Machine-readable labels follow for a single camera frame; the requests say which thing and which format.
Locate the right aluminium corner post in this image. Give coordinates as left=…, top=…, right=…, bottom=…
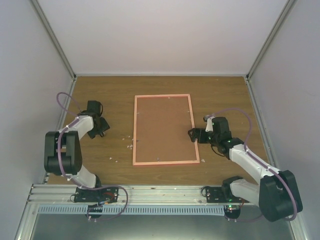
left=245, top=0, right=297, bottom=81

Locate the grey slotted cable duct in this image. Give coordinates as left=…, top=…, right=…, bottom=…
left=38, top=204, right=225, bottom=216

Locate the pink photo frame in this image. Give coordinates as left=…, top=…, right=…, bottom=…
left=132, top=93, right=200, bottom=166

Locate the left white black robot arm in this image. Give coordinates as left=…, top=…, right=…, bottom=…
left=44, top=100, right=110, bottom=202

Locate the aluminium front rail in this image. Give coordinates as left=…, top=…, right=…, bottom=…
left=27, top=184, right=210, bottom=206

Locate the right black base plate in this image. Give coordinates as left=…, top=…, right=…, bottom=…
left=200, top=186, right=249, bottom=204

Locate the aluminium corner post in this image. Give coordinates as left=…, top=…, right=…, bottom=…
left=29, top=0, right=77, bottom=81
left=245, top=0, right=297, bottom=81

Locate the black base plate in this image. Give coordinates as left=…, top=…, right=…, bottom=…
left=200, top=186, right=249, bottom=204
left=69, top=187, right=119, bottom=204

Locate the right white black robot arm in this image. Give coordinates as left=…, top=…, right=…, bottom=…
left=188, top=116, right=303, bottom=222

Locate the left aluminium corner post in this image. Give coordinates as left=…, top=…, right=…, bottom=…
left=29, top=0, right=77, bottom=81

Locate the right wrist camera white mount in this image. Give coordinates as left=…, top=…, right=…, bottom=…
left=203, top=114, right=215, bottom=133

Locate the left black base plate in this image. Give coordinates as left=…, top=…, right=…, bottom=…
left=69, top=187, right=119, bottom=204

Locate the white debris pile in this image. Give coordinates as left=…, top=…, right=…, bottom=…
left=121, top=135, right=134, bottom=149

